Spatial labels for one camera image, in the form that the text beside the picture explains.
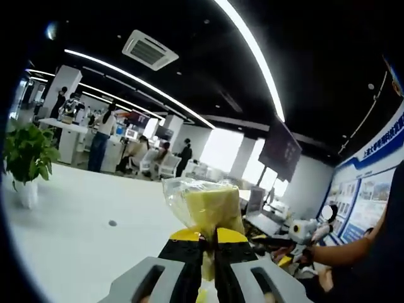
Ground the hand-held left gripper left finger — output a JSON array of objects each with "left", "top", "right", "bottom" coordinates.
[{"left": 100, "top": 227, "right": 205, "bottom": 303}]

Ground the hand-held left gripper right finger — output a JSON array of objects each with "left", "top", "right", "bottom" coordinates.
[{"left": 213, "top": 226, "right": 312, "bottom": 303}]

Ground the white ceiling light strip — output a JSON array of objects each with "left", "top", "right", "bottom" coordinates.
[
  {"left": 64, "top": 49, "right": 216, "bottom": 129},
  {"left": 78, "top": 82, "right": 167, "bottom": 121},
  {"left": 213, "top": 0, "right": 287, "bottom": 123}
]

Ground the blue white wall poster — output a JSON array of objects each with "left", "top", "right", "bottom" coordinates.
[{"left": 326, "top": 102, "right": 404, "bottom": 250}]

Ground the dark wall display screen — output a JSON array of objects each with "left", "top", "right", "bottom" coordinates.
[
  {"left": 156, "top": 126, "right": 174, "bottom": 140},
  {"left": 126, "top": 110, "right": 149, "bottom": 126}
]

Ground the white counter desk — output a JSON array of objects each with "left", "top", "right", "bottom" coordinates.
[{"left": 37, "top": 118, "right": 90, "bottom": 165}]

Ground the rectangular yellow silicone block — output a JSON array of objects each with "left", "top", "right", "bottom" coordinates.
[{"left": 162, "top": 177, "right": 246, "bottom": 303}]

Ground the large dark hanging screen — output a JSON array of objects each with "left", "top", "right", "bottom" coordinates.
[{"left": 258, "top": 118, "right": 303, "bottom": 182}]

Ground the white office chair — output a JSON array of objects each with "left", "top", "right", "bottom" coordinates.
[{"left": 157, "top": 156, "right": 182, "bottom": 181}]

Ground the white ceiling air conditioner vent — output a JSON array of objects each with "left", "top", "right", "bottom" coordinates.
[{"left": 122, "top": 30, "right": 180, "bottom": 71}]

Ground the green potted plant white pot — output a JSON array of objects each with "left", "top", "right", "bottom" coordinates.
[{"left": 3, "top": 121, "right": 61, "bottom": 210}]

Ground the grey mesh chair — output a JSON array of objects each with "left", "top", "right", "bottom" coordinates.
[{"left": 245, "top": 186, "right": 266, "bottom": 218}]

